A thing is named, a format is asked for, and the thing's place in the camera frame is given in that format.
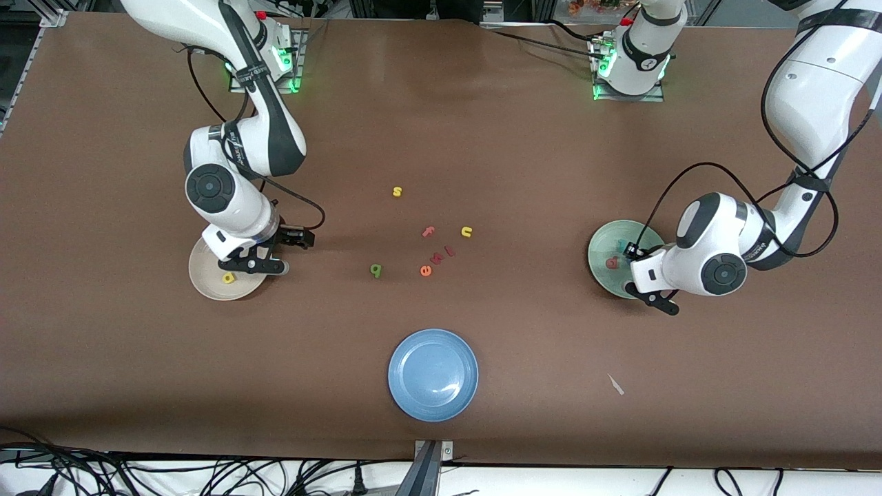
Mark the light green plate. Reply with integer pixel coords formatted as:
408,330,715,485
587,219,666,300

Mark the beige plate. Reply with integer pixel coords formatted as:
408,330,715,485
188,233,273,302

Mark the brown table mat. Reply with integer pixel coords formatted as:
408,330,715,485
0,12,882,471

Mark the blue plate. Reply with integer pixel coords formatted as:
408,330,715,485
387,328,480,422

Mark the orange flower decoration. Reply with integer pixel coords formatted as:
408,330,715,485
568,0,638,16

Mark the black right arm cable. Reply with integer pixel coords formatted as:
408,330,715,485
185,45,326,232

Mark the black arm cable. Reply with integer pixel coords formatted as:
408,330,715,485
633,0,882,261
185,45,326,232

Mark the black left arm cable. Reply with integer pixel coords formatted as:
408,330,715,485
633,0,882,261

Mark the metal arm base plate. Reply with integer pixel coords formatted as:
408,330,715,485
229,29,306,94
591,34,666,103

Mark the black table cable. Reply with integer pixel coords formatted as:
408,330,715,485
482,25,602,63
544,19,600,43

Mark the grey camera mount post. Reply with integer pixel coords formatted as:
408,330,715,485
396,440,455,496

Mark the aluminium frame rail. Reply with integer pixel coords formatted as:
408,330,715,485
0,7,70,138

